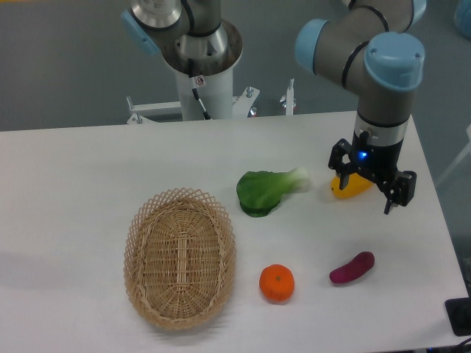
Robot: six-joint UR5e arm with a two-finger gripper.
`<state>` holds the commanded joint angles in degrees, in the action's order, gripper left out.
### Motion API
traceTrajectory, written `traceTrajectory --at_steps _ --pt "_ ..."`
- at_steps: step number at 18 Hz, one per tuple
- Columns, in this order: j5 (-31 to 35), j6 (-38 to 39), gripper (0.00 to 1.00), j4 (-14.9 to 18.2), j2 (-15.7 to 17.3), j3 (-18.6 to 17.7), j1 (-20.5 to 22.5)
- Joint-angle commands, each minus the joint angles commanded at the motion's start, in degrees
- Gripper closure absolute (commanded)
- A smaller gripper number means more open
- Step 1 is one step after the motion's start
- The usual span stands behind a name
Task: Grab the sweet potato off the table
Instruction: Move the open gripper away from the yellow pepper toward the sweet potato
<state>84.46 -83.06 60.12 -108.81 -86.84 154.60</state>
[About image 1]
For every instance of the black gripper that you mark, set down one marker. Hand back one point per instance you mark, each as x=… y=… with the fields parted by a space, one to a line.
x=374 y=156

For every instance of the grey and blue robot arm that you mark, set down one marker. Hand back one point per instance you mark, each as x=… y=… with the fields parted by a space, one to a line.
x=369 y=53

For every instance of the purple sweet potato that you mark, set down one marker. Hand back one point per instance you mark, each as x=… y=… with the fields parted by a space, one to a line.
x=354 y=269

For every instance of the yellow mango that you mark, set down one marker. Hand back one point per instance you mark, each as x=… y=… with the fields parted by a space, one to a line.
x=356 y=185

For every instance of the green bok choy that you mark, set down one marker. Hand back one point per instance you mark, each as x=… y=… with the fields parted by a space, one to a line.
x=259 y=192

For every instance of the orange tangerine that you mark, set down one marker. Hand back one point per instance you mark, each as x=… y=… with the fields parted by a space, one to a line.
x=277 y=283

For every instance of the black device at table edge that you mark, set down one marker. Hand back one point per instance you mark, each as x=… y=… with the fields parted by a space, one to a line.
x=458 y=312

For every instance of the blue object top right corner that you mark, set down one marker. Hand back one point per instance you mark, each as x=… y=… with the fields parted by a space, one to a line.
x=462 y=18

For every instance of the woven wicker basket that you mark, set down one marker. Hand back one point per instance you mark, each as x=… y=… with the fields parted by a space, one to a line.
x=179 y=259

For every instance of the white frame at right edge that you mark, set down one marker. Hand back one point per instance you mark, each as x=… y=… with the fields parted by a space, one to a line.
x=465 y=151

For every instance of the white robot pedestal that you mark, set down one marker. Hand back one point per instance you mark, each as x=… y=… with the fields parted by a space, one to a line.
x=203 y=70

